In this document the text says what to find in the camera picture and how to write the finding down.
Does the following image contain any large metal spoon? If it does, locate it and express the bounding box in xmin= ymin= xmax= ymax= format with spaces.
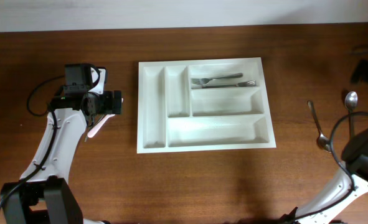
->
xmin=344 ymin=91 xmax=358 ymax=138

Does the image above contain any metal spoon bowl down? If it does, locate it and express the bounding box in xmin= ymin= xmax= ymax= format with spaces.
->
xmin=307 ymin=100 xmax=331 ymax=152

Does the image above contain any metal fork crosswise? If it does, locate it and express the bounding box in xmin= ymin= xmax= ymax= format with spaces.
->
xmin=202 ymin=80 xmax=257 ymax=88

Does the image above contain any metal fork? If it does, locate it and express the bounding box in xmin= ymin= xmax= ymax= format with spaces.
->
xmin=191 ymin=73 xmax=243 ymax=86

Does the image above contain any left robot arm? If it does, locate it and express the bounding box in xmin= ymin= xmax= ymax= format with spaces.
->
xmin=0 ymin=63 xmax=123 ymax=224

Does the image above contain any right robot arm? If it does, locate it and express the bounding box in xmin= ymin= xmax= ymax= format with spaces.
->
xmin=279 ymin=91 xmax=368 ymax=224

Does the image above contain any pink plastic knife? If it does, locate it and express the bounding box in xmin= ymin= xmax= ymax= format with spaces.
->
xmin=87 ymin=114 xmax=115 ymax=138

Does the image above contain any white plastic cutlery tray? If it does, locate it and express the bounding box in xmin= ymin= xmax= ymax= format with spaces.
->
xmin=137 ymin=57 xmax=276 ymax=154

